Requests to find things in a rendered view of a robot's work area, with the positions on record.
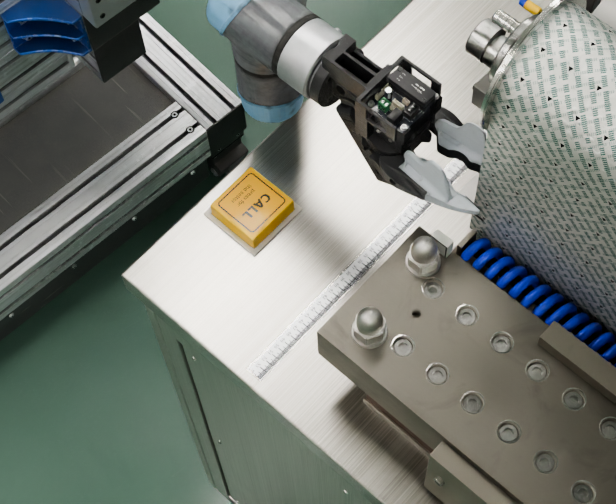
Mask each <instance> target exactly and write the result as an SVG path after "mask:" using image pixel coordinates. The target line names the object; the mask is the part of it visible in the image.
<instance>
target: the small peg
mask: <svg viewBox="0 0 616 504"><path fill-rule="evenodd" d="M492 22H493V23H494V24H495V25H498V26H499V27H500V28H501V29H504V30H505V31H506V32H507V33H510V34H511V33H512V31H513V30H514V29H515V28H516V27H517V26H518V25H519V24H520V23H521V22H518V20H517V19H515V18H512V16H511V15H509V14H506V12H505V11H503V10H502V9H499V10H497V11H496V12H495V13H494V14H493V16H492Z"/></svg>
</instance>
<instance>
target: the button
mask: <svg viewBox="0 0 616 504"><path fill-rule="evenodd" d="M210 207H211V212H212V215H214V216H215V217H216V218H217V219H218V220H220V221H221V222H222V223H223V224H224V225H226V226H227V227H228V228H229V229H231V230H232V231H233V232H234V233H235V234H237V235H238V236H239V237H240V238H241V239H243V240H244V241H245V242H246V243H248V244H249V245H250V246H251V247H253V248H256V247H257V246H258V245H259V244H260V243H261V242H262V241H263V240H264V239H265V238H266V237H267V236H268V235H269V234H270V233H271V232H272V231H273V230H274V229H275V228H276V227H277V226H278V225H279V224H280V223H281V222H282V221H283V220H284V219H285V218H286V217H287V216H288V215H289V214H290V213H292V212H293V211H294V201H293V200H292V199H291V198H290V197H289V196H287V195H286V194H285V193H284V192H282V191H281V190H280V189H279V188H277V187H276V186H275V185H273V184H272V183H271V182H270V181H268V180H267V179H266V178H265V177H263V176H262V175H261V174H260V173H258V172H257V171H256V170H255V169H253V168H252V167H250V168H249V169H248V170H247V171H246V172H245V173H244V174H242V175H241V176H240V177H239V178H238V179H237V180H236V181H235V182H234V183H233V184H232V185H231V186H230V187H229V188H228V189H227V190H226V191H224V192H223V193H222V194H221V195H220V196H219V197H218V198H217V199H216V200H215V201H214V202H213V203H212V204H211V205H210Z"/></svg>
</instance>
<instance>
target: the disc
mask: <svg viewBox="0 0 616 504"><path fill-rule="evenodd" d="M571 3H576V4H578V5H579V6H581V7H582V8H584V9H585V10H586V0H555V1H553V2H552V3H551V4H550V5H549V6H547V7H546V8H545V9H544V10H543V11H542V12H541V13H540V14H539V15H538V16H537V17H536V19H535V20H534V21H533V22H532V23H531V24H530V25H529V26H528V28H527V29H526V30H525V31H524V33H523V34H522V35H521V36H520V38H519V39H518V40H517V42H516V43H515V44H514V46H513V47H512V49H511V50H510V52H509V53H508V54H507V56H506V58H505V59H504V61H503V62H502V64H501V65H500V67H499V69H498V71H497V72H496V74H495V76H494V78H493V80H492V82H491V84H490V86H489V88H488V90H487V92H486V95H485V97H484V100H483V103H482V106H481V110H480V125H481V127H482V128H483V129H484V130H486V131H488V125H489V120H490V115H491V109H492V105H493V101H494V98H495V96H496V93H497V91H498V89H499V87H500V85H501V83H502V81H503V79H504V77H505V75H506V73H507V72H508V70H509V68H510V67H511V65H512V63H513V62H514V60H515V59H516V57H517V56H518V54H519V53H520V52H521V50H522V49H523V47H524V46H525V45H526V43H527V42H528V41H529V40H530V38H531V37H532V36H533V35H534V34H535V32H536V31H537V30H538V29H539V28H540V27H541V26H542V25H543V24H544V23H545V22H546V21H547V20H548V19H549V18H550V17H551V16H552V15H553V14H554V13H556V12H557V11H558V10H560V9H561V8H563V7H564V6H566V5H568V4H571Z"/></svg>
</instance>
